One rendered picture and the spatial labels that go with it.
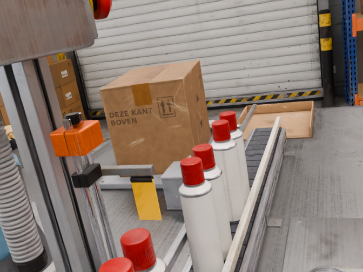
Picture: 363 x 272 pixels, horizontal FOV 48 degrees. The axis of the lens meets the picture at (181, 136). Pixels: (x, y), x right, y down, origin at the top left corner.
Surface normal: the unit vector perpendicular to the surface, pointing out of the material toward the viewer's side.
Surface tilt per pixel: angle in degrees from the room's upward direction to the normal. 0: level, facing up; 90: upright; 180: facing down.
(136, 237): 3
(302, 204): 0
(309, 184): 0
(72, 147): 90
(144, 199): 90
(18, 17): 90
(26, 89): 90
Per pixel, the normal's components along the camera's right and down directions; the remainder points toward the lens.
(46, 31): 0.58, 0.16
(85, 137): 0.94, -0.05
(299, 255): -0.17, -0.94
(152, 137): -0.18, 0.33
